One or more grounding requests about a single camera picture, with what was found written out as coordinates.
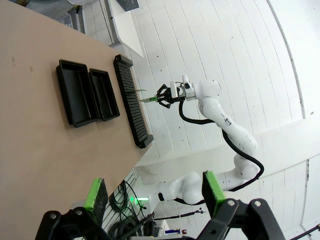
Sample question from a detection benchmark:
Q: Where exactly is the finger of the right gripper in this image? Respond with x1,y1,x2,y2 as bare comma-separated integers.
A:
154,96,174,110
155,84,173,101

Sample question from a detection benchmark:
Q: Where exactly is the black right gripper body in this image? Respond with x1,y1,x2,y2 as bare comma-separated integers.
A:
167,83,188,103

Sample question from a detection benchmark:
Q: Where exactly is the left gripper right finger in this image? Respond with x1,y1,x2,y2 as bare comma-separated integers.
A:
197,170,286,240

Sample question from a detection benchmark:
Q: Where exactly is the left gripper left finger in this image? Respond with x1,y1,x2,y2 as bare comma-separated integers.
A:
34,177,111,240

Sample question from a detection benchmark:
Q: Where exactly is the black ESD tray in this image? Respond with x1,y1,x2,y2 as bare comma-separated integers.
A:
88,67,121,123
56,59,101,129

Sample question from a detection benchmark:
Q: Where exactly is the black tripod stand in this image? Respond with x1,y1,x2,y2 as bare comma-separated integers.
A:
153,209,206,221

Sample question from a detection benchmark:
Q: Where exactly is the white folding table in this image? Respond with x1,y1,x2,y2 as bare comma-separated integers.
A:
103,0,145,58

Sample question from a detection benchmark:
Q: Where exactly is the grey plastic mesh basket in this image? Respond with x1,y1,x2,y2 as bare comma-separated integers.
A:
116,0,140,11

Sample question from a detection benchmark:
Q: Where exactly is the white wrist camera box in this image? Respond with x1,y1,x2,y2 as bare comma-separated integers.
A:
170,80,181,100

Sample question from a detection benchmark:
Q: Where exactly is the black cable bundle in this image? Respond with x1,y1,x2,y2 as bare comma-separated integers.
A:
109,214,156,240
109,179,141,216

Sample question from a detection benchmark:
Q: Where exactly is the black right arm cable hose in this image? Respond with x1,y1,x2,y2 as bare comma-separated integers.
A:
178,99,265,193

